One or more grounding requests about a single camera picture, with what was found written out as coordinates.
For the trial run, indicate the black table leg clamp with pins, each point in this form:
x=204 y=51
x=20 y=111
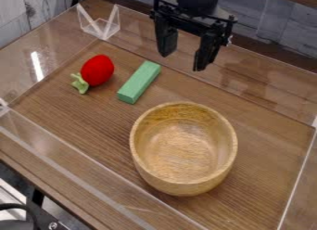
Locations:
x=46 y=222

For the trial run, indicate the red plush strawberry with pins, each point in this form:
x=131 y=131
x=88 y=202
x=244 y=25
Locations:
x=95 y=73

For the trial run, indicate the wooden bowl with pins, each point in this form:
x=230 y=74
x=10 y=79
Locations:
x=183 y=146

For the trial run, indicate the clear acrylic corner bracket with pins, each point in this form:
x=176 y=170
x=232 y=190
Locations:
x=101 y=28

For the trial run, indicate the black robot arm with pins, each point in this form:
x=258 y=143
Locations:
x=198 y=17

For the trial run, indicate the green rectangular block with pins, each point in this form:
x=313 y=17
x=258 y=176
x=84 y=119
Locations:
x=137 y=82

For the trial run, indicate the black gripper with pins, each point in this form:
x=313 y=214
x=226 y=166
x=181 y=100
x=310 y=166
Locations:
x=193 y=16

